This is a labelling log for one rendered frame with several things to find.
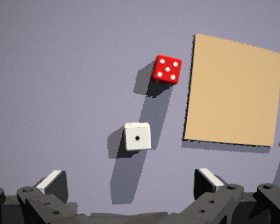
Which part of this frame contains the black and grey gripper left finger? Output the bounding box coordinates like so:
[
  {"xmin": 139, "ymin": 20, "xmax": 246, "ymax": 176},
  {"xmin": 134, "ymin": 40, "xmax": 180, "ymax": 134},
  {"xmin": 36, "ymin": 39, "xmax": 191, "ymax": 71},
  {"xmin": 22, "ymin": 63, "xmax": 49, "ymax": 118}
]
[{"xmin": 0, "ymin": 170, "xmax": 98, "ymax": 224}]

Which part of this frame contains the tan flat mat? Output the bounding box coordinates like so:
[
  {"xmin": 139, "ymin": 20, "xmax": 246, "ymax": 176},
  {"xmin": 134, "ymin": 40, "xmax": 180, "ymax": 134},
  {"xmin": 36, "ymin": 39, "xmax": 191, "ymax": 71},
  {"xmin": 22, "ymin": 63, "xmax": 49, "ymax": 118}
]
[{"xmin": 184, "ymin": 33, "xmax": 280, "ymax": 146}]

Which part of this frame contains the red die with white pips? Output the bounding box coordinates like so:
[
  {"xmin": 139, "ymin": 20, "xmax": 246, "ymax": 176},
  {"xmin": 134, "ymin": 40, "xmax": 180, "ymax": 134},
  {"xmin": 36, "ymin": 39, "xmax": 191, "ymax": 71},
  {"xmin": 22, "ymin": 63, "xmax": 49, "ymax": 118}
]
[{"xmin": 151, "ymin": 55, "xmax": 182, "ymax": 86}]

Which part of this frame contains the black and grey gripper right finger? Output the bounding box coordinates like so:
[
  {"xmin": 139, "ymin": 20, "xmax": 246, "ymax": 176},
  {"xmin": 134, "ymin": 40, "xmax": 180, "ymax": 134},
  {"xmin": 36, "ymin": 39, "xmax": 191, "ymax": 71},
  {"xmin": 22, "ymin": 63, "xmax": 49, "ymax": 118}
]
[{"xmin": 157, "ymin": 168, "xmax": 280, "ymax": 224}]

